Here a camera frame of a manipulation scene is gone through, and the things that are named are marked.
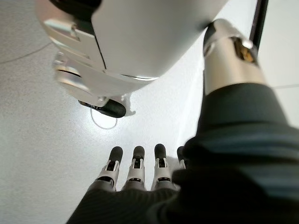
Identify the black vertical bar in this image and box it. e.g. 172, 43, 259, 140
248, 0, 269, 55

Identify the right robot hand dark palm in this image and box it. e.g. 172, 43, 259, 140
66, 19, 299, 224

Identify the robot foot black sole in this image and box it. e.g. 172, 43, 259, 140
52, 53, 136, 119

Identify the white robot body shell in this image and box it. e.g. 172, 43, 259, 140
35, 0, 229, 94

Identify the thin white cable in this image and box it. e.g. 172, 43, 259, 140
90, 107, 118, 130

